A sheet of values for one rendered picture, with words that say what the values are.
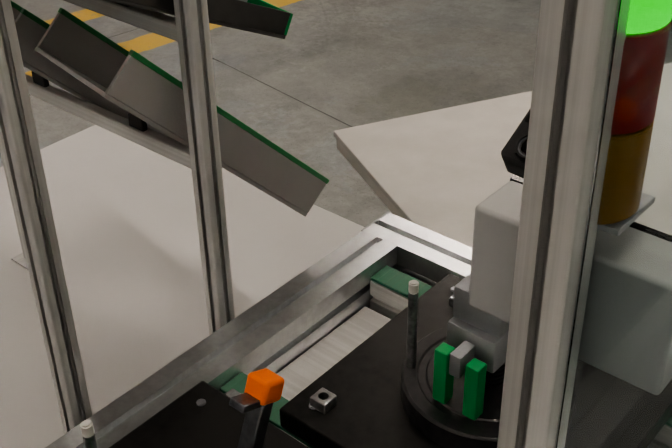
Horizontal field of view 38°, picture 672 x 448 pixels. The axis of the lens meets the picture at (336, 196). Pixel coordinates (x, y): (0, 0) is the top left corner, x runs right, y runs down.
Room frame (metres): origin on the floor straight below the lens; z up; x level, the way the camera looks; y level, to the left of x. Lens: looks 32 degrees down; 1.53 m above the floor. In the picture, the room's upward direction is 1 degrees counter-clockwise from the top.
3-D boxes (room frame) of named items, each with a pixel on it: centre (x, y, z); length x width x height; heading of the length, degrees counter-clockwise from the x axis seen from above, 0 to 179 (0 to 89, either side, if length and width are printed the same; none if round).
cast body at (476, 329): (0.59, -0.11, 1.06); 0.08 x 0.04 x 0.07; 139
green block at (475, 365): (0.55, -0.10, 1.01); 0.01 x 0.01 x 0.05; 49
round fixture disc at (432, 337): (0.59, -0.12, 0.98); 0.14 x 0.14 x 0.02
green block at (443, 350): (0.57, -0.08, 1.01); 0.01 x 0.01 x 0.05; 49
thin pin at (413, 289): (0.61, -0.06, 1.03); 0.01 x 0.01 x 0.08
